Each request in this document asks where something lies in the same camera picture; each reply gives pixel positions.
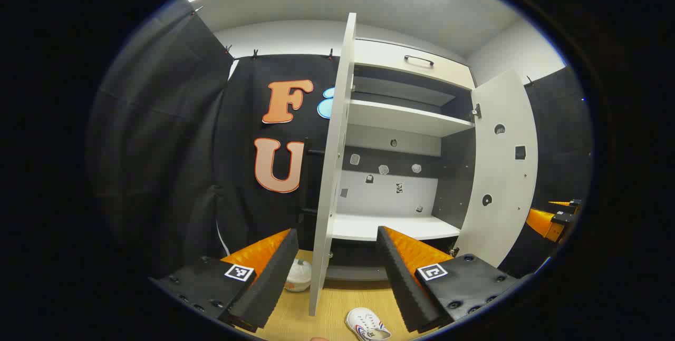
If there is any black backdrop cloth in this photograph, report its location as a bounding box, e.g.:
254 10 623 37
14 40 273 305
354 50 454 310
87 6 594 284

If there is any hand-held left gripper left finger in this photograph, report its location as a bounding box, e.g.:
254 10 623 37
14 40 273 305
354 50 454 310
150 228 300 334

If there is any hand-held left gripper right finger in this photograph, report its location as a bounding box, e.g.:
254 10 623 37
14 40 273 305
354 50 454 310
376 226 533 334

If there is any white shoe cabinet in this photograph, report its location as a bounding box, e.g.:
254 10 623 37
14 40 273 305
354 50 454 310
330 38 478 281

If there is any white cabinet drawer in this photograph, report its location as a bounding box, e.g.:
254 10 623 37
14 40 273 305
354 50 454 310
354 39 477 90

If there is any white canvas shoe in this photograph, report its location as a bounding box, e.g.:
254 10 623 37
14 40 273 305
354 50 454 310
345 307 392 341
285 259 313 293

